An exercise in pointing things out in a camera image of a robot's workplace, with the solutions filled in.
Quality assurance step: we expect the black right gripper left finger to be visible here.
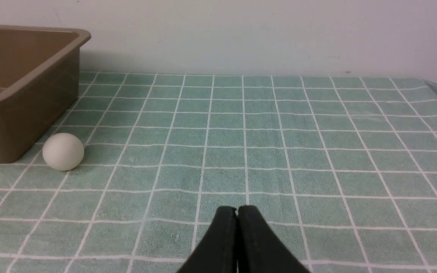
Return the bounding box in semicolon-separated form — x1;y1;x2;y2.
177;206;237;273

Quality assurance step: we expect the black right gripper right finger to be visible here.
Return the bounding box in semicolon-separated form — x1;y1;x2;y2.
237;205;309;273

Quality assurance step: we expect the white table-tennis ball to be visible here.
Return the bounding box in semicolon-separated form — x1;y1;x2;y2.
42;133;84;171

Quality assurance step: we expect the green checkered tablecloth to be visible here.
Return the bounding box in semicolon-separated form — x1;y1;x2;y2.
0;72;437;273

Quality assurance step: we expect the brown plastic bin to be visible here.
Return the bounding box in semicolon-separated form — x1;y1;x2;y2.
0;25;91;163

